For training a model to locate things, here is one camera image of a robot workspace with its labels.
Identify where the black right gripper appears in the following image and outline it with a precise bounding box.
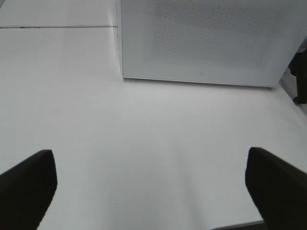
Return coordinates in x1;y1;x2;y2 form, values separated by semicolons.
288;38;307;104

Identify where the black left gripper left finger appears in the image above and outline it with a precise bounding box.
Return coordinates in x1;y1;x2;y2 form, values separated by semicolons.
0;149;58;230

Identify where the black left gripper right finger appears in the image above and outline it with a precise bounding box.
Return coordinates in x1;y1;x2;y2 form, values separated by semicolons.
245;147;307;230

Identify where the white microwave door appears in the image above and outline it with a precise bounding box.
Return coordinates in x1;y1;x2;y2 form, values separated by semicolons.
120;0;307;88

